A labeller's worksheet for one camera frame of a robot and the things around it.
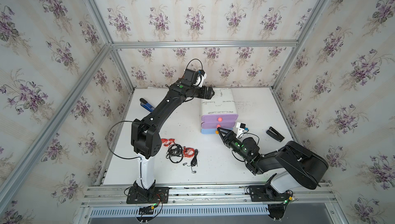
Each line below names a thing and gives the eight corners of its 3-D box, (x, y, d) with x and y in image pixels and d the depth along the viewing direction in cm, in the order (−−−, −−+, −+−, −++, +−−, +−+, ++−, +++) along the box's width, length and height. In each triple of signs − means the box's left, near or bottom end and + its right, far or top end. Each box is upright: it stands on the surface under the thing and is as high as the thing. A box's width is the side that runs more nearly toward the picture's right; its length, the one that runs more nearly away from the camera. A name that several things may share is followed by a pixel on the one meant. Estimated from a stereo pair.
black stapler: (279, 143, 93) (281, 141, 91) (265, 132, 98) (266, 130, 96) (283, 138, 95) (285, 137, 93) (269, 127, 100) (270, 125, 98)
